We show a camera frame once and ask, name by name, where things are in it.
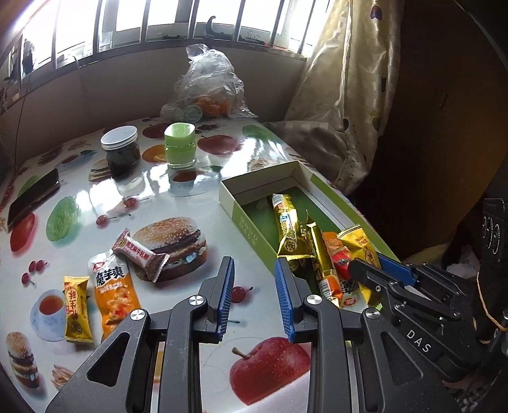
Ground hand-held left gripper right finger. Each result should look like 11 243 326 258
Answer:
274 257 463 413

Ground window with metal bars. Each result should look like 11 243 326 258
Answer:
0 0 338 76

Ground clear plastic bag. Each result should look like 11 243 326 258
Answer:
160 44 258 122

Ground black hook ornament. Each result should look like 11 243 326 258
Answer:
205 16 231 38

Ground long yellow snack bar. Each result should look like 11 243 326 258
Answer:
271 193 314 261
305 220 342 308

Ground orange fruit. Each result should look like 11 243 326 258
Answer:
198 95 231 118

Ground green glass jar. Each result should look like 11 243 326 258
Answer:
164 122 198 169

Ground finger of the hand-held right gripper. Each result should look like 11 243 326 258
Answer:
378 252 478 319
348 257 402 315

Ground cream patterned curtain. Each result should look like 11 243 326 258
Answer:
264 0 401 195

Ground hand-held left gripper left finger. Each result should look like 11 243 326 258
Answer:
45 256 235 413

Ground small yellow snack packet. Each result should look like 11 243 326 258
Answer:
337 224 382 308
63 276 95 344

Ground small red candy packet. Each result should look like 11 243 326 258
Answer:
331 246 353 279

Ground black smartphone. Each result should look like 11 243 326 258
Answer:
7 168 61 231

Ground green cardboard box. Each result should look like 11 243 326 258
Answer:
219 160 401 314

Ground brown striped candy packet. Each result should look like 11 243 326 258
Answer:
112 227 169 282

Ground dark jar with white lid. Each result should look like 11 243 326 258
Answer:
100 125 141 178

